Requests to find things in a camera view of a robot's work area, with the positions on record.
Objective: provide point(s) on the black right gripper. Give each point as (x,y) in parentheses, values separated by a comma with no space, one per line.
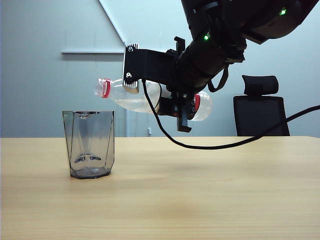
(183,120)

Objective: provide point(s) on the clear water bottle red label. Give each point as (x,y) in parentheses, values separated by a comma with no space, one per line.
(135,100)

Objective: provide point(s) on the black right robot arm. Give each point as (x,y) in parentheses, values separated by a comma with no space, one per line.
(250,20)

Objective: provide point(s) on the black office chair backrest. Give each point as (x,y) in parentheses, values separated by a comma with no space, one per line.
(260,117)

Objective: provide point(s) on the black office chair headrest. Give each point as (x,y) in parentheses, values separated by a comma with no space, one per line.
(261,85)

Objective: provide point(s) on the smoky grey faceted cup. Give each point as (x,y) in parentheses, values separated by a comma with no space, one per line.
(87,150)

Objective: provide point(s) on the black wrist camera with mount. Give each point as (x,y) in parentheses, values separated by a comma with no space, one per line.
(150,65)

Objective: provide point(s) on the white vertical wall trunking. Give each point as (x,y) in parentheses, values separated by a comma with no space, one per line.
(127,125)

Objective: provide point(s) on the white horizontal wall trunking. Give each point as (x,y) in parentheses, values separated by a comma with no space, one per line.
(95,52)

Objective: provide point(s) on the white diagonal wall trunking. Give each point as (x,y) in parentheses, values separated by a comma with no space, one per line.
(112,22)

